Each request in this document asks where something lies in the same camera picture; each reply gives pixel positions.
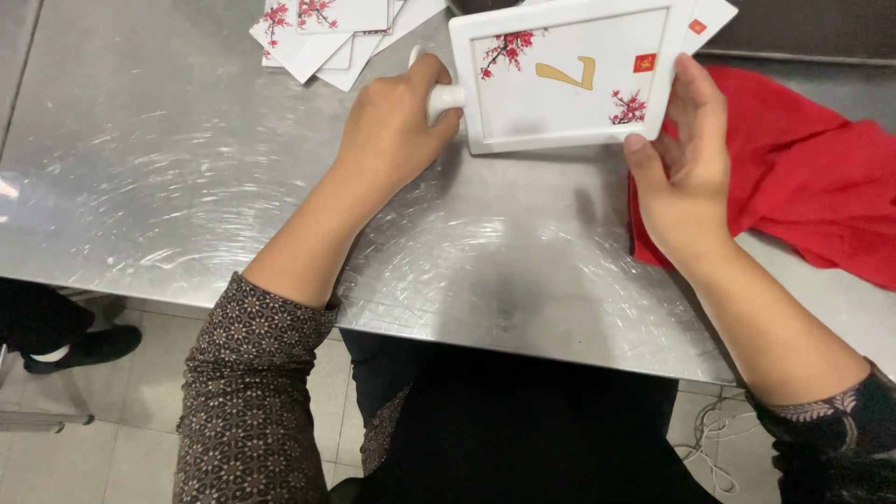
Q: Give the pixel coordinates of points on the person's left hand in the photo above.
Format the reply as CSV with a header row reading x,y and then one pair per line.
x,y
388,126

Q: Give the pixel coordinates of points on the person's right hand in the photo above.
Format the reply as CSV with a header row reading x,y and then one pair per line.
x,y
689,189

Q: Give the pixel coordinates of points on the white table number frame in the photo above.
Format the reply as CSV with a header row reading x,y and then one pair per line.
x,y
467,70

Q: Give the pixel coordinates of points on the pile of white blossom cards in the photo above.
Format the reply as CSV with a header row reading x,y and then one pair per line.
x,y
329,45

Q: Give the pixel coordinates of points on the red cloth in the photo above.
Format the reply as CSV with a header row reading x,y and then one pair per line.
x,y
805,175

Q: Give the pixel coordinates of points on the black container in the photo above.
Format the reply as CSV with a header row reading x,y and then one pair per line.
x,y
483,5

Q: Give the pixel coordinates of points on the blossom print number card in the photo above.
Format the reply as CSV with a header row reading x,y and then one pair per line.
x,y
560,105

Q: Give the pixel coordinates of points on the white card with red square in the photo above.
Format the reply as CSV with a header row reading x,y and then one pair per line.
x,y
712,21

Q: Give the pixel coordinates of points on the person's black trousers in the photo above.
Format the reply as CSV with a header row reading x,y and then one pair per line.
x,y
532,427

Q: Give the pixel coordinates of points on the metal chair bar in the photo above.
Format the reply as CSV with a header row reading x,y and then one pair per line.
x,y
42,421

